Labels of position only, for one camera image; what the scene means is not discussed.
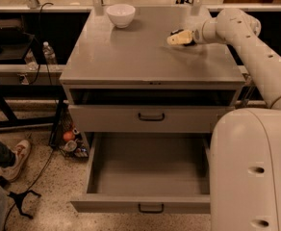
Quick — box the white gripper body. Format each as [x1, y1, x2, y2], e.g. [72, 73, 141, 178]
[192, 18, 225, 44]

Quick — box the dark blue rxbar wrapper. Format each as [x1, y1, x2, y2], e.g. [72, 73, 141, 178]
[183, 41, 195, 47]

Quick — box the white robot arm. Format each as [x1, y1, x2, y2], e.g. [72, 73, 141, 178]
[167, 8, 281, 231]

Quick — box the grey drawer cabinet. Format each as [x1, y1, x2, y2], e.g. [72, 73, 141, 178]
[61, 6, 244, 145]

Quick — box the closed grey middle drawer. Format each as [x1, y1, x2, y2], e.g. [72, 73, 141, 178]
[68, 105, 233, 133]

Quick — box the open grey lower drawer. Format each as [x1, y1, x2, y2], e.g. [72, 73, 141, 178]
[71, 133, 210, 214]

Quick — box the white ceramic bowl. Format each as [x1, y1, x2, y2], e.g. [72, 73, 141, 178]
[106, 4, 136, 28]

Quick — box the clear plastic water bottle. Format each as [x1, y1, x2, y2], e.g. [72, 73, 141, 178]
[42, 41, 57, 65]

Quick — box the orange fruit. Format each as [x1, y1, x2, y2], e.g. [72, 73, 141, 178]
[63, 131, 75, 141]

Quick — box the black side table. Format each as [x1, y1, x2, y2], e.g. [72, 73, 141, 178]
[0, 18, 64, 129]

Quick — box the black wire basket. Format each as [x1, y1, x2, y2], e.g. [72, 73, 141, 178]
[49, 102, 89, 159]

